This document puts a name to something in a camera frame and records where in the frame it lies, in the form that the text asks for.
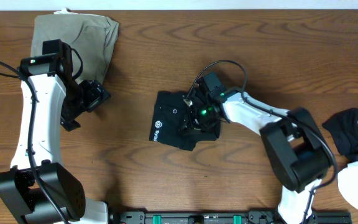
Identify black polo shirt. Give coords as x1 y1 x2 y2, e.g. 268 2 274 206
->
149 91 221 151

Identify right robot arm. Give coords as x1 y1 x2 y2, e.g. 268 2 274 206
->
180 88 337 223

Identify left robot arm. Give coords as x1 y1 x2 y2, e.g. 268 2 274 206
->
0 53 109 223

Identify folded khaki trousers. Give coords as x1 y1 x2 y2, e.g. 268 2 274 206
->
30 9 119 83

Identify left black cable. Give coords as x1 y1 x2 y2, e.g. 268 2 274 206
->
0 48 84 224

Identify black cable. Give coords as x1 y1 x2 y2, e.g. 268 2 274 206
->
0 48 84 224
183 59 339 224

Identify right black cable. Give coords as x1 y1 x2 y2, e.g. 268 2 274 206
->
183 59 339 224

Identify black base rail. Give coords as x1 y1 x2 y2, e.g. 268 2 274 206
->
109 210 352 224

